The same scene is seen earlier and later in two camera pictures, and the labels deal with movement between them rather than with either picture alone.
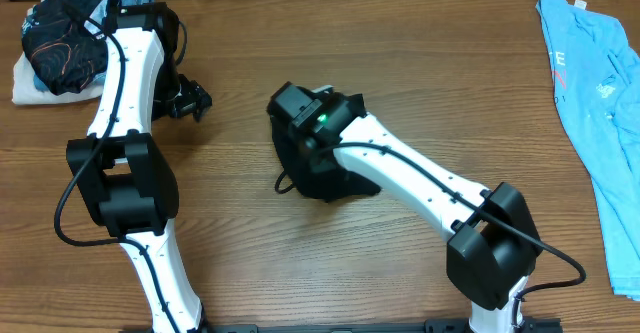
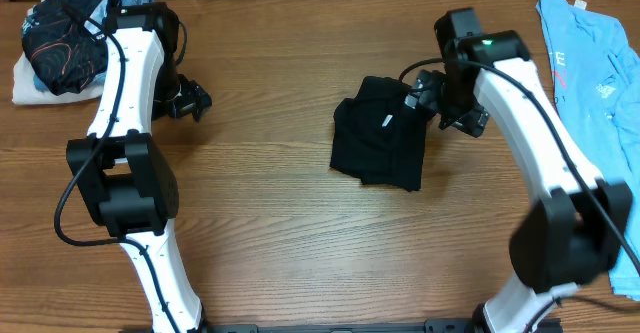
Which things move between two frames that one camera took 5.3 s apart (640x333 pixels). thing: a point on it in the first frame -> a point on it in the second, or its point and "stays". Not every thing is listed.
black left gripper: [195, 98] stays
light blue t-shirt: [597, 76] stays
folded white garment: [26, 90] stays
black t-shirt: [313, 164] -> [378, 138]
